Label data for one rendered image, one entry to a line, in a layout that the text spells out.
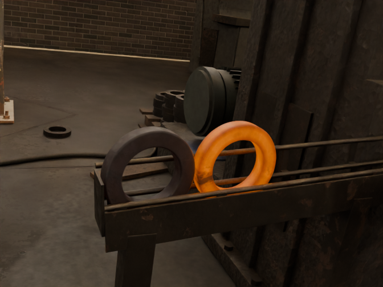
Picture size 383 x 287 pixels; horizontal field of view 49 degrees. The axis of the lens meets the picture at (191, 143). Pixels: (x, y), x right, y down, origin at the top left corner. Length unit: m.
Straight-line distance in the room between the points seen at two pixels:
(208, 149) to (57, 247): 1.10
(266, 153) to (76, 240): 1.13
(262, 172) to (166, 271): 0.88
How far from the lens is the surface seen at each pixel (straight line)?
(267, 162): 0.90
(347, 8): 1.23
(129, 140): 0.75
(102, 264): 1.71
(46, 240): 1.85
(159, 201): 0.80
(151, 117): 3.12
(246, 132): 0.85
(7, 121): 3.23
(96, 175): 0.79
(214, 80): 2.15
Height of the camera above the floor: 1.00
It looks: 19 degrees down
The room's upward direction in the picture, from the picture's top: 8 degrees clockwise
